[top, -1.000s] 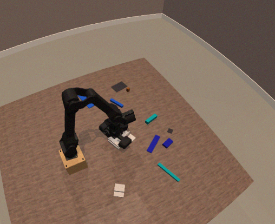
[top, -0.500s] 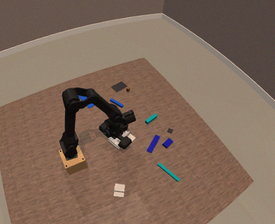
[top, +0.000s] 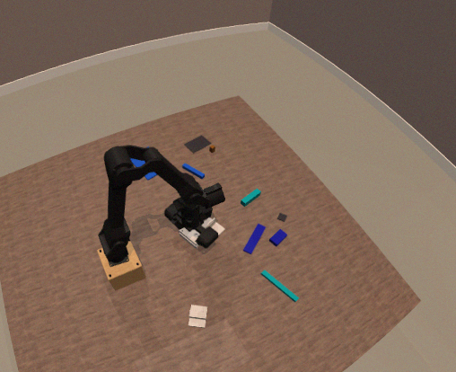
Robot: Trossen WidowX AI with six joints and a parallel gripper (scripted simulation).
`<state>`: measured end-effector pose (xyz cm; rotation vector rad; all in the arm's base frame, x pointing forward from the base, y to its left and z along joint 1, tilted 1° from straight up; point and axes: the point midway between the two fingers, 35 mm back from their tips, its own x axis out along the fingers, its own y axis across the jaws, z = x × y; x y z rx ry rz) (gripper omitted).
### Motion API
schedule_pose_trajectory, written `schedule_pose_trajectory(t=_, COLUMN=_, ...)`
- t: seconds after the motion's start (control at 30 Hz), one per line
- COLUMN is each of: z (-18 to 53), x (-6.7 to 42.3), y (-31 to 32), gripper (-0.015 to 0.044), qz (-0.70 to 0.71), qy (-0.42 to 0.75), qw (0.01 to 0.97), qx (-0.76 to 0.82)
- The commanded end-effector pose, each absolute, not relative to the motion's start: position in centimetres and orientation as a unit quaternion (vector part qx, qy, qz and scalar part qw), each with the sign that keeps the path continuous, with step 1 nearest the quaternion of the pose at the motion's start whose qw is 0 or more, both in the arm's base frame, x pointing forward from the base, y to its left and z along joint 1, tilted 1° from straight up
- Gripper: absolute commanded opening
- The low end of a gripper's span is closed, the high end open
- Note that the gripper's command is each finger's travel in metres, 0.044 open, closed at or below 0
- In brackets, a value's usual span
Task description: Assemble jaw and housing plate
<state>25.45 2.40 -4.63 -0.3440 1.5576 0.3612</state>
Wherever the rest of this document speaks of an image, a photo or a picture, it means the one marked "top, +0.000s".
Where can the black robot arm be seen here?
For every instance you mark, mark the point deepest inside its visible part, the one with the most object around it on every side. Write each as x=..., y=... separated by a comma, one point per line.
x=121, y=172

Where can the teal flat bar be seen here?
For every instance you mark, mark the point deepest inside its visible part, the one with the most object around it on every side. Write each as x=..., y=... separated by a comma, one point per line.
x=281, y=287

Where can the teal rectangular block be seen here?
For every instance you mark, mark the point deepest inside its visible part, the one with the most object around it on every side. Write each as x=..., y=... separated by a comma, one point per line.
x=248, y=199

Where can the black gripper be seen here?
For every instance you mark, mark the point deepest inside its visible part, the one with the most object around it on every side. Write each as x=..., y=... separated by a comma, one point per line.
x=206, y=235

